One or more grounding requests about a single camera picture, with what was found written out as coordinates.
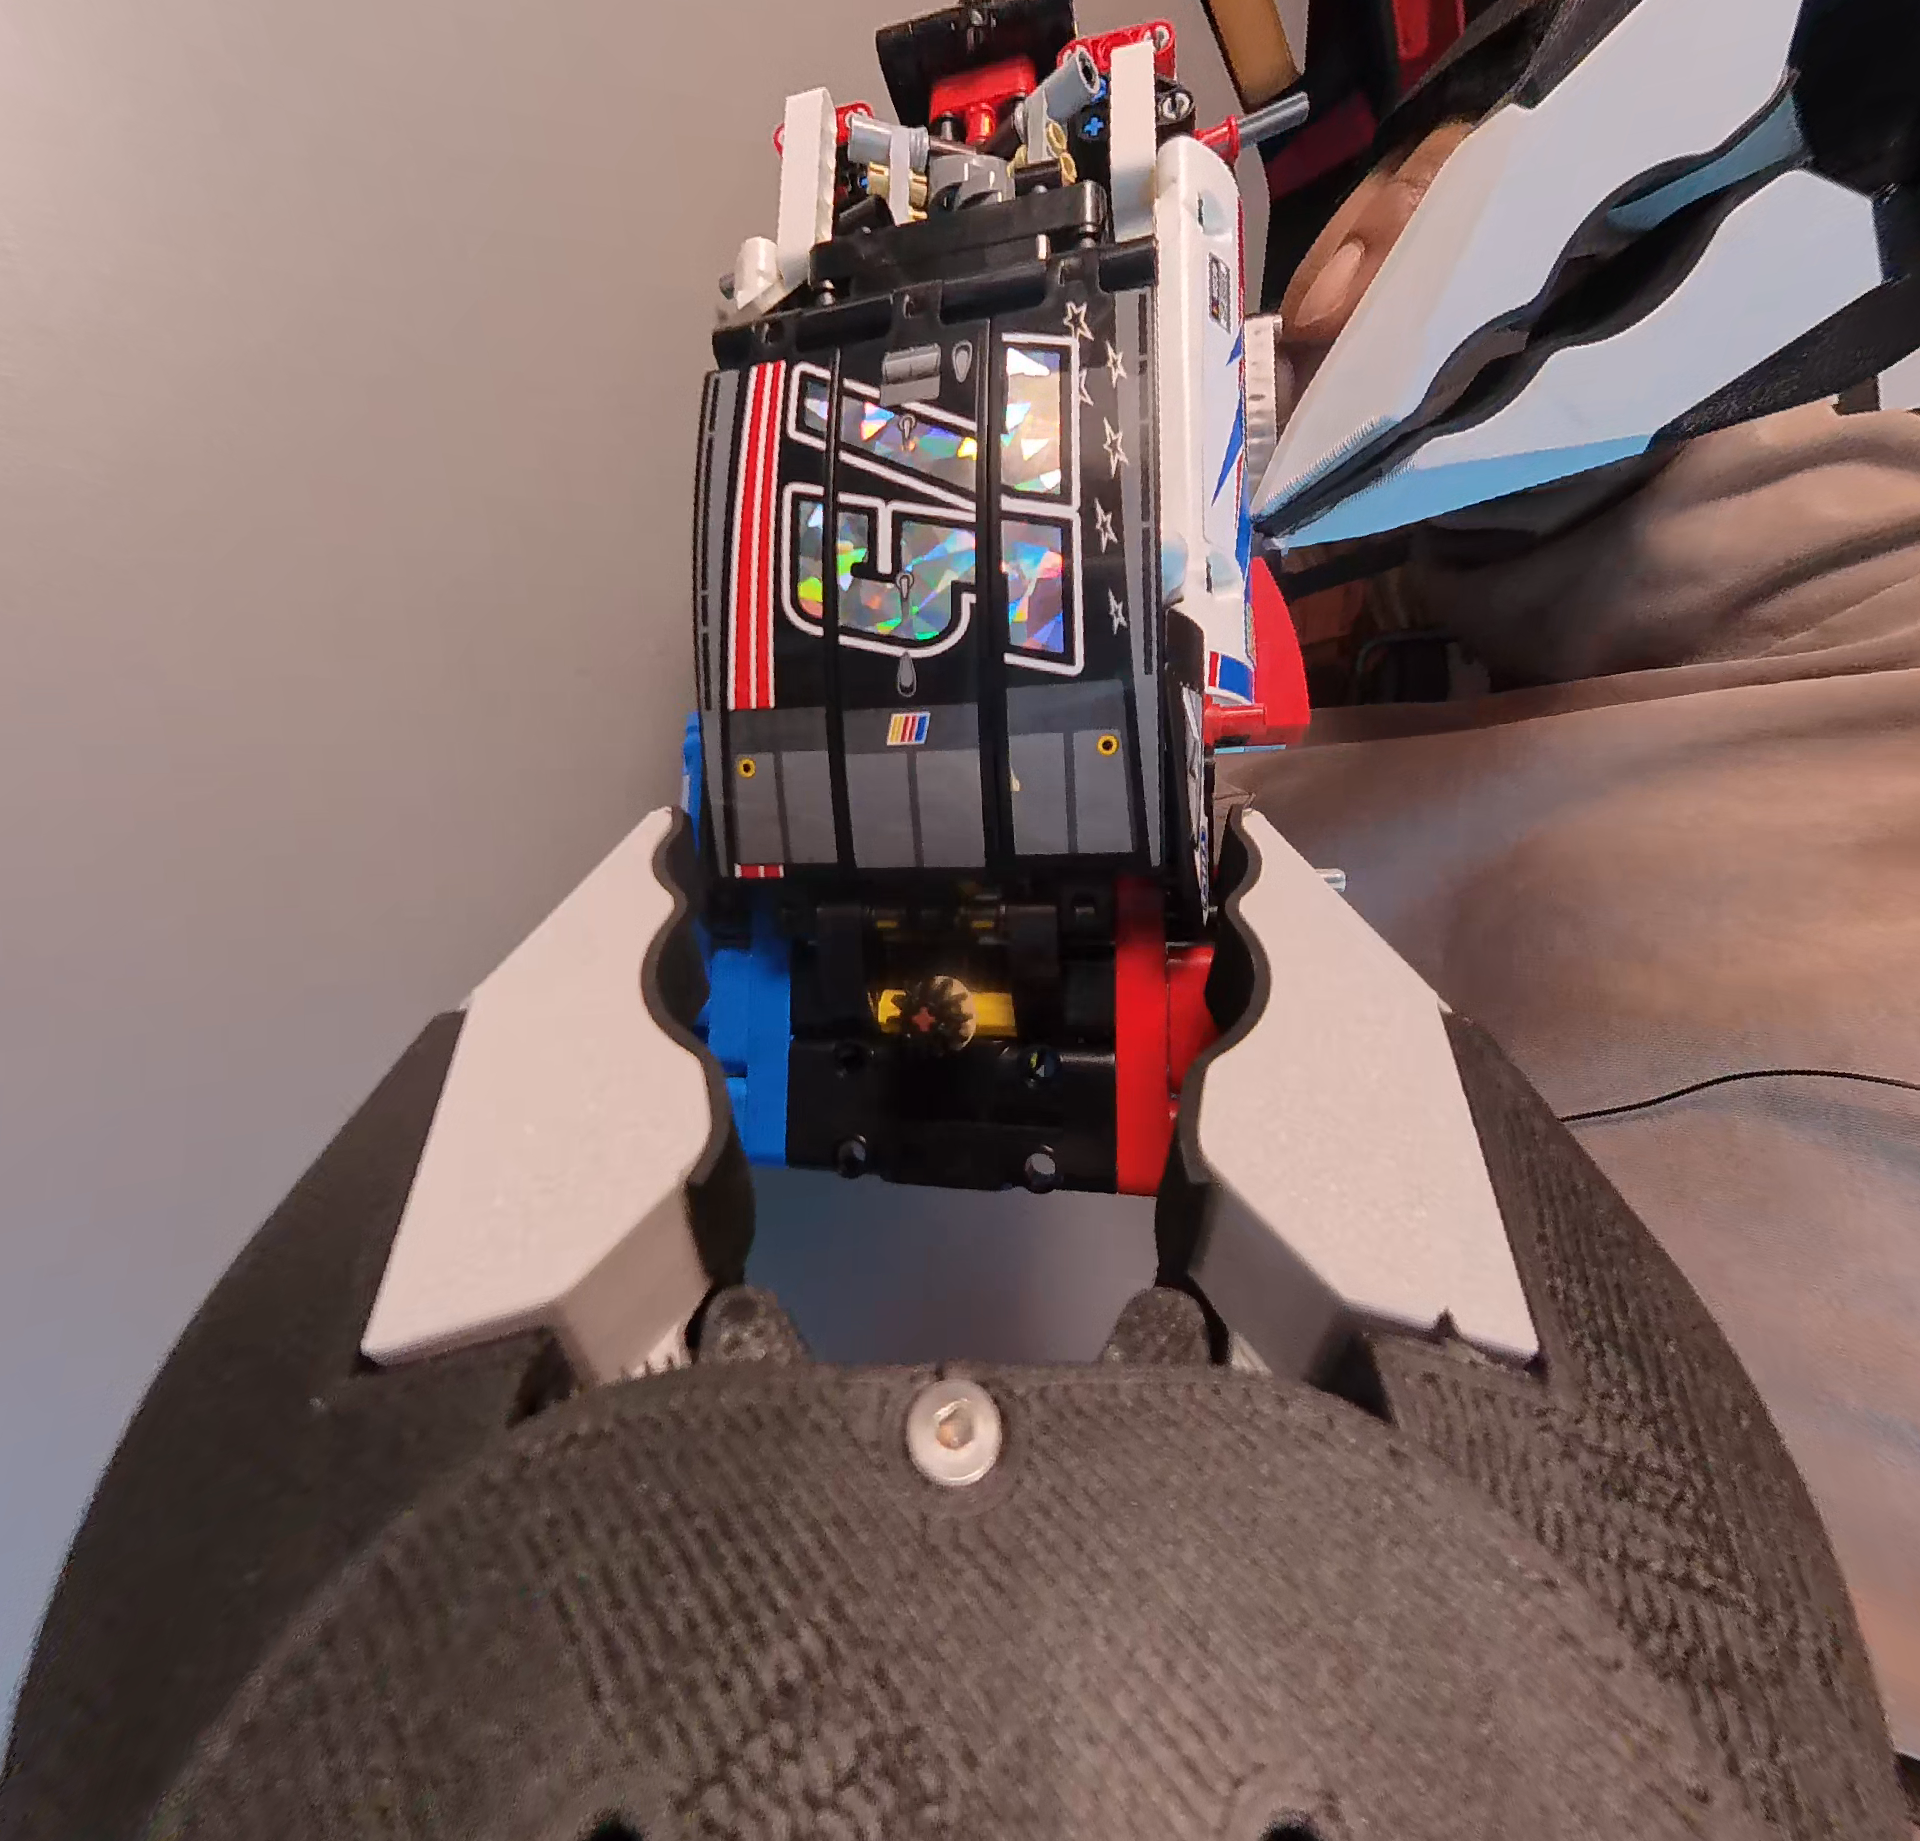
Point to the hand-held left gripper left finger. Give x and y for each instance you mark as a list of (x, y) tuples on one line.
[(557, 1122)]

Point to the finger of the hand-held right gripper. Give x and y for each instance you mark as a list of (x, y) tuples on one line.
[(1577, 401), (1502, 252)]

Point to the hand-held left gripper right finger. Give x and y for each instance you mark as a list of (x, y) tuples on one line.
[(1352, 1122)]

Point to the person's right forearm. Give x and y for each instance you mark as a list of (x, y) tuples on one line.
[(1725, 552)]

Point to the lego race car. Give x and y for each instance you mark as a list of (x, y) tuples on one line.
[(930, 521)]

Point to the person's right hand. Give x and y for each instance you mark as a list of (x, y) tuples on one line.
[(1352, 252)]

